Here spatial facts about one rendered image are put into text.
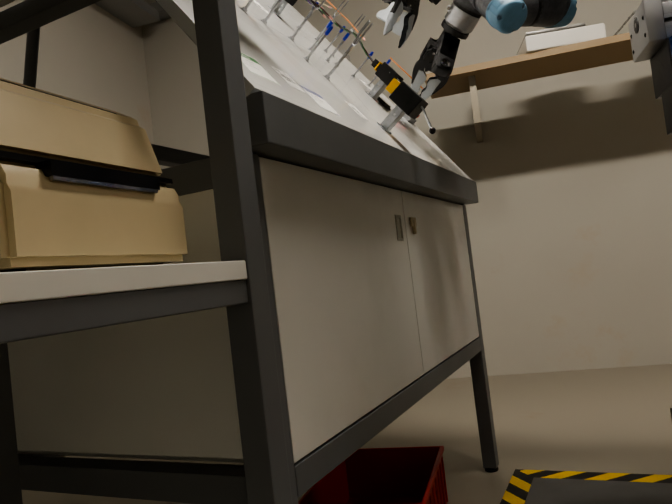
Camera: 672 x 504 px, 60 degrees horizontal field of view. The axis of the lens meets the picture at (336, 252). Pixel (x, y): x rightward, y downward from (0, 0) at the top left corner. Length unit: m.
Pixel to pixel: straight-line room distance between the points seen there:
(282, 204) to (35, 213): 0.39
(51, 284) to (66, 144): 0.15
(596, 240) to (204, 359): 2.70
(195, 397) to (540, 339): 2.63
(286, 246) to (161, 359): 0.23
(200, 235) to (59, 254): 0.30
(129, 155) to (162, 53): 3.41
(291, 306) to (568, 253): 2.57
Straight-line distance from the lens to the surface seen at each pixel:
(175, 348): 0.80
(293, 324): 0.78
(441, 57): 1.45
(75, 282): 0.46
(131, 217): 0.56
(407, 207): 1.28
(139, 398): 0.86
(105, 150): 0.58
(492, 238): 3.22
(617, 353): 3.31
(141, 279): 0.50
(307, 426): 0.81
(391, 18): 1.62
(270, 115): 0.73
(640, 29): 1.45
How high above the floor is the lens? 0.63
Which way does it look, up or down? 2 degrees up
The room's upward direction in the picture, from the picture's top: 7 degrees counter-clockwise
